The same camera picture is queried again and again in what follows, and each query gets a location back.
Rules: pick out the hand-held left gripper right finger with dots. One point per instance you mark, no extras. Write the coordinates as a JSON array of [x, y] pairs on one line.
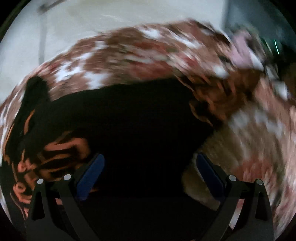
[[210, 178]]

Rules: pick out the dark furniture panel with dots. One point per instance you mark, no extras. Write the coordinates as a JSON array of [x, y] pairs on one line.
[[249, 14]]

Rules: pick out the floral brown and red blanket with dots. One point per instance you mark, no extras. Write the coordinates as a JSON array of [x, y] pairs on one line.
[[138, 51]]

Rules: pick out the black garment with orange print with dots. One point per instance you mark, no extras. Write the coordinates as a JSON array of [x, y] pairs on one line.
[[127, 115]]

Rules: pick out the dark wall fixture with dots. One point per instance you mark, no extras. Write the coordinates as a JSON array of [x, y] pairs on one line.
[[49, 5]]

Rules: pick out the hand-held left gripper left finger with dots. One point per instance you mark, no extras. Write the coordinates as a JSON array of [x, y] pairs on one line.
[[90, 178]]

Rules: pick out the pink cloth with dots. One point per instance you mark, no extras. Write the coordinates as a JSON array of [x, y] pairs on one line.
[[241, 51]]

